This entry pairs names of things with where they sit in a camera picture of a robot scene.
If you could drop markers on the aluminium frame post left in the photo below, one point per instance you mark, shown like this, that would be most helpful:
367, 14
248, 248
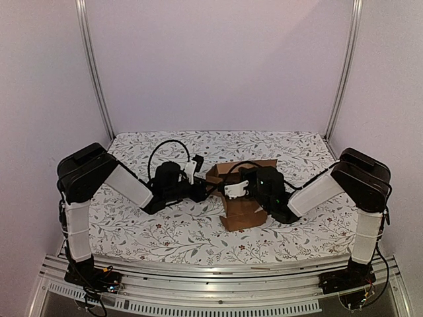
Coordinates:
83, 19

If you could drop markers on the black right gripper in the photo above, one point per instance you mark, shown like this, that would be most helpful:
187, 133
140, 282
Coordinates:
266, 187

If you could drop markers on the floral patterned table cloth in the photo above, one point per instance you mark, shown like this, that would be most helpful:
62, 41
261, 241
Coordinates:
192, 233

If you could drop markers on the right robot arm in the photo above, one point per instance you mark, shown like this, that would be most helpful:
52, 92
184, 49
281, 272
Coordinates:
363, 179

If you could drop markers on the aluminium front rail base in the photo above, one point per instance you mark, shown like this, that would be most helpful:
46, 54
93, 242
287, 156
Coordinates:
274, 289

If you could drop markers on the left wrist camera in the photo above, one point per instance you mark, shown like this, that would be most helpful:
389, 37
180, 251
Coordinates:
193, 166

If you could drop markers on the aluminium frame post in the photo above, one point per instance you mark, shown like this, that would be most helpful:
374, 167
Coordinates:
354, 28
83, 19

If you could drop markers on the aluminium frame post right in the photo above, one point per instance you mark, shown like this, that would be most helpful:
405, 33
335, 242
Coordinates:
354, 28

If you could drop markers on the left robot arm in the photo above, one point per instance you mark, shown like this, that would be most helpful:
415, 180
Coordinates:
81, 174

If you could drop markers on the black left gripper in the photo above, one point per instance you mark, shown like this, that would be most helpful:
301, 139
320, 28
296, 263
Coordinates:
199, 193

